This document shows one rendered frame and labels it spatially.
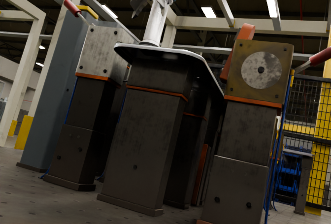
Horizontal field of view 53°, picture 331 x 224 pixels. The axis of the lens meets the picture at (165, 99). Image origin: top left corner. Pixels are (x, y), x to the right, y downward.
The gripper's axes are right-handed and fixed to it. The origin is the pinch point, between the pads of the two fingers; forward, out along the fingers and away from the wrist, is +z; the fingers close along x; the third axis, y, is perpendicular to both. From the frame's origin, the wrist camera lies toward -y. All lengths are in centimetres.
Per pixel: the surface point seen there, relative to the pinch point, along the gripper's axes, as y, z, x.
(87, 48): 40, 29, 23
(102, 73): 39, 35, 28
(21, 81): -314, -48, -632
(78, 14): 39.8, 19.9, 14.8
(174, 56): 37, 30, 45
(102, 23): 23.9, 13.9, 4.6
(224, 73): 30, 30, 52
